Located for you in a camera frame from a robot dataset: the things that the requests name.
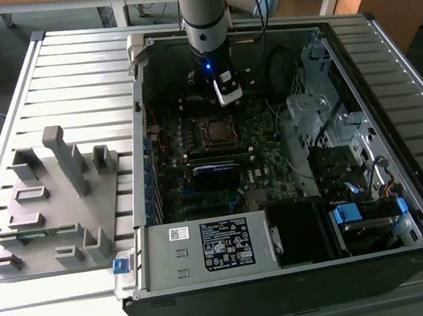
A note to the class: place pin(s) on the black graphics card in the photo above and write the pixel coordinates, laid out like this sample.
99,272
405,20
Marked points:
216,177

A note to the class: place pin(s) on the blue case latch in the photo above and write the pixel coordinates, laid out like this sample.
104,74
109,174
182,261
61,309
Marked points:
120,266

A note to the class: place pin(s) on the black RAM slot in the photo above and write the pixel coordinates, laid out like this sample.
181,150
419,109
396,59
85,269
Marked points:
218,151

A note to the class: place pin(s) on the grey chipset heatsink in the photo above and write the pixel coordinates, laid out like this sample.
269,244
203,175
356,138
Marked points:
256,197

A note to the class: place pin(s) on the silver drive cage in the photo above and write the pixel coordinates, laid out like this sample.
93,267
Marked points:
306,104

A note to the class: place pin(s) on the CPU socket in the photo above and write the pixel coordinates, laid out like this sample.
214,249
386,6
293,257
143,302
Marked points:
205,146

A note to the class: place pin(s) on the grey parts rack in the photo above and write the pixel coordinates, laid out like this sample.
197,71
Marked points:
64,224

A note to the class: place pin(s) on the hard disk in blue carrier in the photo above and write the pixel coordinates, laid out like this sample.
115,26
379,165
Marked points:
345,213

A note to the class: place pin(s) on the CPU silver plate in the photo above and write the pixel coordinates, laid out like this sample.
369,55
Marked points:
219,130

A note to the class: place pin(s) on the black PC case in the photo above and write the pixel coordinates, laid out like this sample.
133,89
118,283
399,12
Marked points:
254,304

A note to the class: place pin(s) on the green motherboard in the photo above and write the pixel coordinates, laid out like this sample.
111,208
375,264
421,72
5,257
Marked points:
270,158

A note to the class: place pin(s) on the black plastic drive bracket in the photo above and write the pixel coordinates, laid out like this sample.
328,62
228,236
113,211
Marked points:
333,165

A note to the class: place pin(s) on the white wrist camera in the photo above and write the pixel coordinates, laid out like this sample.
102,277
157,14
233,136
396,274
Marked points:
229,91

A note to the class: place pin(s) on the black fan shroud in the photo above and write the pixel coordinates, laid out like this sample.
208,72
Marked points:
299,232

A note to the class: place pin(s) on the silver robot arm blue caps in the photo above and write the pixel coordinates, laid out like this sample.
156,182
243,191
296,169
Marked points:
201,7

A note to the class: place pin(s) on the grey power supply unit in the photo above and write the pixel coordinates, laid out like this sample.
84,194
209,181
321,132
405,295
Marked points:
170,261

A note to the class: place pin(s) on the black expansion slot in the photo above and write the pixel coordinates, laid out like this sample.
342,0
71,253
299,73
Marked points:
208,211
207,198

